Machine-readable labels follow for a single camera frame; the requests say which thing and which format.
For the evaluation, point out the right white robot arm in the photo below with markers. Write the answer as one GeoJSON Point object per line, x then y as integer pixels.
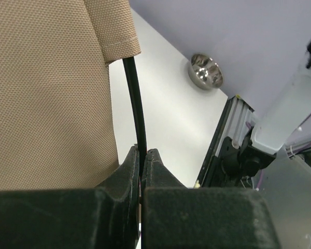
{"type": "Point", "coordinates": [249, 146]}

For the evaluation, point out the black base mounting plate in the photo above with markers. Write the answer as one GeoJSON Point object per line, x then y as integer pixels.
{"type": "Point", "coordinates": [215, 150]}

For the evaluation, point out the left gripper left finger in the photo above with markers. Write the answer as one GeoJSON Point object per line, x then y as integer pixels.
{"type": "Point", "coordinates": [105, 216]}

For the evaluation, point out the beige fabric pet tent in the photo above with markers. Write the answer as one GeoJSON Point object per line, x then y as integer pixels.
{"type": "Point", "coordinates": [56, 128]}

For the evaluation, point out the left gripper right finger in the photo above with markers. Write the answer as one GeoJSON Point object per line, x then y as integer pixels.
{"type": "Point", "coordinates": [174, 216]}

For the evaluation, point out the black tent pole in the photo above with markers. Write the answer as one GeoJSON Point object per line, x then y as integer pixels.
{"type": "Point", "coordinates": [136, 102]}

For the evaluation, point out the steel pet bowl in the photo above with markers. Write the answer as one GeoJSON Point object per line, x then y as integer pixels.
{"type": "Point", "coordinates": [204, 72]}

